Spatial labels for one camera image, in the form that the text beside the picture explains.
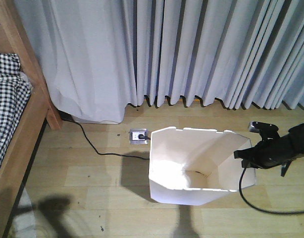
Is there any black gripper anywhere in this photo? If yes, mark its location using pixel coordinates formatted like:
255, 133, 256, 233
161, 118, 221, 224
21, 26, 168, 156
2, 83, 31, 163
233, 140, 289, 170

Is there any black power cord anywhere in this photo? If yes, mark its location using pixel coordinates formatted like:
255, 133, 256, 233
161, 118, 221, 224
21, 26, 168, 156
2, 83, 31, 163
60, 113, 151, 161

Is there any silver floor power socket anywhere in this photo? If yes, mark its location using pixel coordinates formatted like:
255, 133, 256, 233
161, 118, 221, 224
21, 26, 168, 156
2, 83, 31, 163
129, 128, 150, 144

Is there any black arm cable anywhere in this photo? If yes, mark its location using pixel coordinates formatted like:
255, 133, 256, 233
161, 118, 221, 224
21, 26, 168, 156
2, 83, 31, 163
238, 161, 304, 215

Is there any black white checkered bedding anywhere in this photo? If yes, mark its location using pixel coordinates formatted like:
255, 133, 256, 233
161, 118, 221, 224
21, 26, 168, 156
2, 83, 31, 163
0, 53, 32, 169

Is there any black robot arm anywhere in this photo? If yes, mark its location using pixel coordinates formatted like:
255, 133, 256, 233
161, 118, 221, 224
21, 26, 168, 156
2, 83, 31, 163
234, 121, 304, 169

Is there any white trash bin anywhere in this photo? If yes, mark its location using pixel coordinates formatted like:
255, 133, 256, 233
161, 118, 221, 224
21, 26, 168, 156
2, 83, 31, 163
149, 126, 256, 205

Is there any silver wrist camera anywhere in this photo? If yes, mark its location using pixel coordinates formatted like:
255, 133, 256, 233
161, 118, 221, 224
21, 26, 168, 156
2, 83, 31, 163
248, 121, 279, 133

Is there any light grey curtain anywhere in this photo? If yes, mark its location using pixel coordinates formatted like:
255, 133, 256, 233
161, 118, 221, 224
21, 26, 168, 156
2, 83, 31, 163
15, 0, 304, 123

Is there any wooden bed frame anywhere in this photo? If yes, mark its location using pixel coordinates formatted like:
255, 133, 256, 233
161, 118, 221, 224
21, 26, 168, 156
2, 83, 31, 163
0, 0, 62, 238

